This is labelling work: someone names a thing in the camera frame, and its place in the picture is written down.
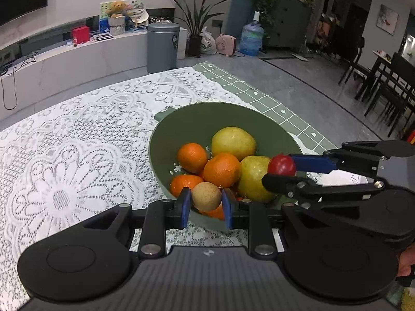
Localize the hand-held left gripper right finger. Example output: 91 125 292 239
221 188 325 260

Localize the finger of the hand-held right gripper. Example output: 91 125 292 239
290 141 415 178
262 173 388 199

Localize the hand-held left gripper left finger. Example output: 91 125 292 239
84 187 191 260

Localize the orange mandarin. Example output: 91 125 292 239
178 143 209 174
170 174 205 199
203 153 241 188
198 204 244 221

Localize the red cherry tomato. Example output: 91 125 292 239
267 155 297 177

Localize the brown kiwi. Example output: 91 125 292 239
191 182 223 212

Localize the yellow-green pear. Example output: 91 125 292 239
211 127 257 162
237 155 276 203

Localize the green colander bowl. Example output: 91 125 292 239
148 102 320 232

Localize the person's right hand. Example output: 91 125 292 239
396 244 415 277

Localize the green checked tablecloth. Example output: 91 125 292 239
193 61 338 156

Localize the black dining chair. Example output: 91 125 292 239
338 37 378 86
355 52 415 137

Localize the black dining table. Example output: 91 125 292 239
370 50 415 130

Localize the white lace tablecloth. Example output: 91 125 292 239
0 66 370 302

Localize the blue water bottle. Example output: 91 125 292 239
240 11 265 56

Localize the grey dresser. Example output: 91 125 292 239
269 0 312 49

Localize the pink heater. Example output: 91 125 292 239
216 33 238 57

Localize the white plastic bag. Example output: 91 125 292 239
199 27 217 54

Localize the grey trash can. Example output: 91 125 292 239
147 23 181 74

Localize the white TV console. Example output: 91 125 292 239
0 27 189 111

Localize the long-leaf potted plant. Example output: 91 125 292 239
168 0 227 57

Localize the white flower pot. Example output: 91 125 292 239
108 16 126 36

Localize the red box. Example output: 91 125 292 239
72 26 91 45

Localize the colourful picture board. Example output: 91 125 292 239
100 0 150 30

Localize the yellow teddy bear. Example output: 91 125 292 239
108 1 128 18

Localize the wall picture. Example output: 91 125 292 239
376 4 399 36

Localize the black cable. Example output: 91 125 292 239
0 56 36 111

